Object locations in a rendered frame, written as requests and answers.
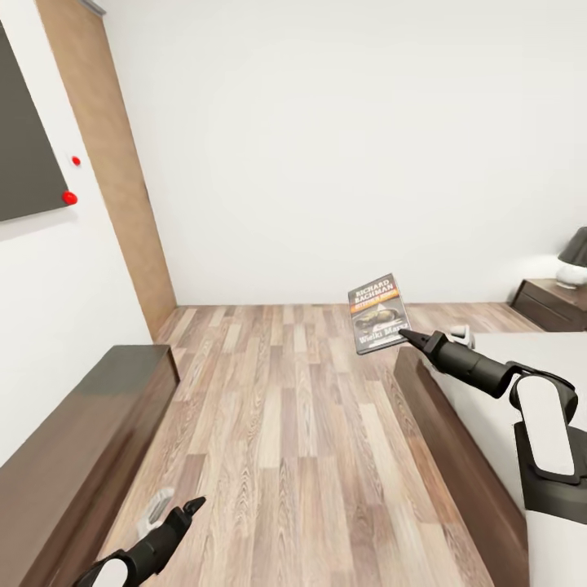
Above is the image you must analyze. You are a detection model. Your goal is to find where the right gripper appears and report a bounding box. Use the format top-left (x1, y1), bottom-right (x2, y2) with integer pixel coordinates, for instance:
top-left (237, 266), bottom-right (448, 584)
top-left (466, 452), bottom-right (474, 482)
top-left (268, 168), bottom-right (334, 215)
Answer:
top-left (399, 329), bottom-right (484, 385)

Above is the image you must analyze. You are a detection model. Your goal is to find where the hardback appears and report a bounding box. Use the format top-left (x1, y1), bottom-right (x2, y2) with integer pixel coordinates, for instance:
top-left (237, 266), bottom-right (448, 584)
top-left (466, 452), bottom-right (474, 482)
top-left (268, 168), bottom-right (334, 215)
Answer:
top-left (348, 273), bottom-right (413, 356)

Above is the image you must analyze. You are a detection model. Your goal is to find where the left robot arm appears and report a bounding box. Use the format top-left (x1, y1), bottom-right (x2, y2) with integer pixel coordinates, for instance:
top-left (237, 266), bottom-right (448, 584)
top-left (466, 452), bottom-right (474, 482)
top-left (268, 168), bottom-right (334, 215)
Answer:
top-left (72, 487), bottom-right (206, 587)

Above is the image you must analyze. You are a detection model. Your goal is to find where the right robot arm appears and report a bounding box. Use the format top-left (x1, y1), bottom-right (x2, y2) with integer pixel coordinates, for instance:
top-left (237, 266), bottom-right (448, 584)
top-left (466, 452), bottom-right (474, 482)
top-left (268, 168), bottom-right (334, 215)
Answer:
top-left (399, 325), bottom-right (587, 587)

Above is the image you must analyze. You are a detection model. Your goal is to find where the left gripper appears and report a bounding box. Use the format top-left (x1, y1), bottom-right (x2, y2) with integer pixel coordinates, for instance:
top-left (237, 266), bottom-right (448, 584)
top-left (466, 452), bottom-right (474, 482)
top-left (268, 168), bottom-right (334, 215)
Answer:
top-left (138, 497), bottom-right (206, 578)

